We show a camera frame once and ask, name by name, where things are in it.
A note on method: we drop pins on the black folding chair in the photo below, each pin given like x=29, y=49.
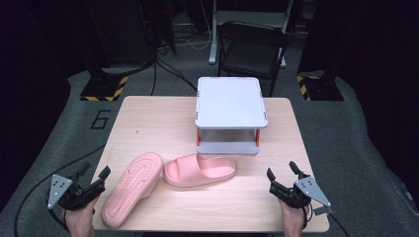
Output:
x=252, y=56

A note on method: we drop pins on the white shoe rack orange posts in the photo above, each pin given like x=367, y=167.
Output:
x=230, y=102

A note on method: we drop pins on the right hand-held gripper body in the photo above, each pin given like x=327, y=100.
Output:
x=311, y=191

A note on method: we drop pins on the white metal stand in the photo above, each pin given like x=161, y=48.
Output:
x=213, y=39

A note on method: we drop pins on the pink slipper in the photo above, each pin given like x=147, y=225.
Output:
x=131, y=191
x=210, y=171

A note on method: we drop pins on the person's right hand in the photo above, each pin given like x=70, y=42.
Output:
x=294, y=220

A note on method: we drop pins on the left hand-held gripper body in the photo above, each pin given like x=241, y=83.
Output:
x=59, y=189

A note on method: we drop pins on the black stand base striped edge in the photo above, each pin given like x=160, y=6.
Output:
x=322, y=90
x=102, y=89

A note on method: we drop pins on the person's left hand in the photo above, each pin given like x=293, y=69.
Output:
x=80, y=222

